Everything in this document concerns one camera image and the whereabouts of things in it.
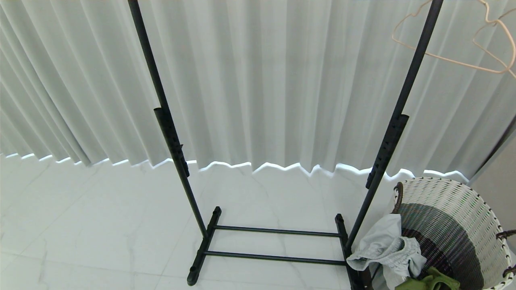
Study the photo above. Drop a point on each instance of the pink clothes hanger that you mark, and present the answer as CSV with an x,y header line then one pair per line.
x,y
492,55
451,59

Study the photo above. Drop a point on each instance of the pale grey shorts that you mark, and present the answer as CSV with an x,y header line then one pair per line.
x,y
383,245

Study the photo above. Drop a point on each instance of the white laundry basket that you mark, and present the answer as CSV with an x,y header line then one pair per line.
x,y
451,193

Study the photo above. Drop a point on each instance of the black clothes rack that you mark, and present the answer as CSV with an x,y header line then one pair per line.
x,y
173,137

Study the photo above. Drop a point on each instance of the green printed shirt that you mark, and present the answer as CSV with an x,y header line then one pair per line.
x,y
435,282

